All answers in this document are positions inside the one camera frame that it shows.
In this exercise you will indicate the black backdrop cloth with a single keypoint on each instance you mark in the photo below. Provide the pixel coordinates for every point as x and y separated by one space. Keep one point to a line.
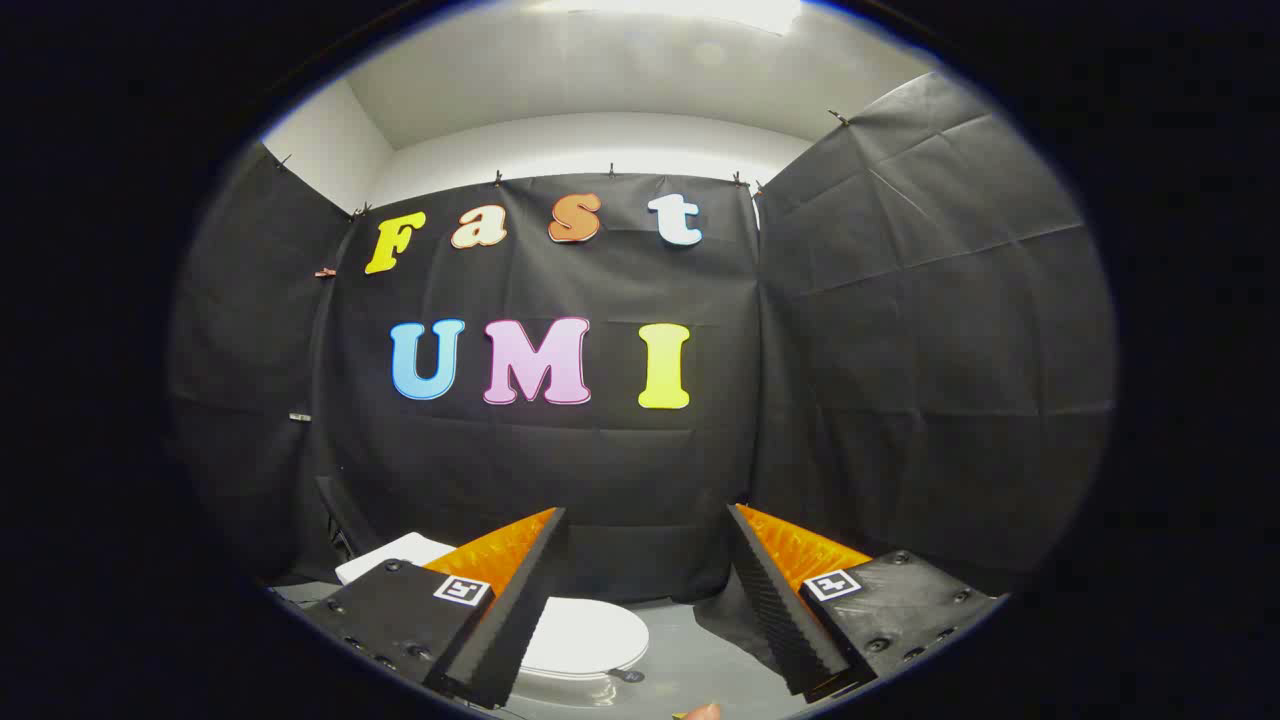
600 450

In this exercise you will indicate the white toilet tank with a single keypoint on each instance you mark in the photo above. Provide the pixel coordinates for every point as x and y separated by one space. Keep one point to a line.
395 555

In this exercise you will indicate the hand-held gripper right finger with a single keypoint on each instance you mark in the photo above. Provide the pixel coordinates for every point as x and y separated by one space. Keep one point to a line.
780 610

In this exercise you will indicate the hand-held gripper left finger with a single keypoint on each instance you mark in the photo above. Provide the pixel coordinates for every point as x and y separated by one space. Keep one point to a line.
520 610

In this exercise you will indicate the black thin stand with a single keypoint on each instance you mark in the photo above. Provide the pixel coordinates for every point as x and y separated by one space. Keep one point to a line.
340 535

